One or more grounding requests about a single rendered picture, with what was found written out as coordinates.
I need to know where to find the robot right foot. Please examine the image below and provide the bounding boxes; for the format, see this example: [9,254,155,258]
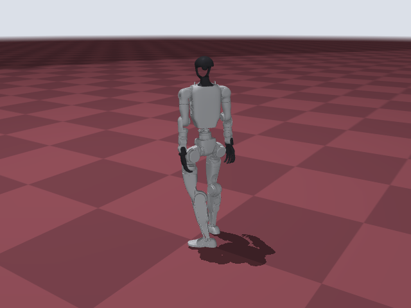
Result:
[208,224,220,234]

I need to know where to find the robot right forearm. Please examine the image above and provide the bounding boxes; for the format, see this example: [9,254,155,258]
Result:
[223,117,233,144]

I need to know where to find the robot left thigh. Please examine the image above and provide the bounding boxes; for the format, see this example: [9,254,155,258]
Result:
[182,145,207,202]

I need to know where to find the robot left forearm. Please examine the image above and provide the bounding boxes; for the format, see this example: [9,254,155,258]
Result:
[178,117,188,153]

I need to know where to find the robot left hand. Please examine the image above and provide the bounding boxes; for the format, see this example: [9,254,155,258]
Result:
[179,147,193,173]

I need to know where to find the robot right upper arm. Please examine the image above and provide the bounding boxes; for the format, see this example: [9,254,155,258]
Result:
[220,85,231,121]

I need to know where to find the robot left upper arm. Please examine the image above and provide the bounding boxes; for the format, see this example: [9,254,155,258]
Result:
[178,87,192,126]

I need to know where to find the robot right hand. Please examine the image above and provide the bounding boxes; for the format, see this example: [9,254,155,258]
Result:
[224,138,235,164]

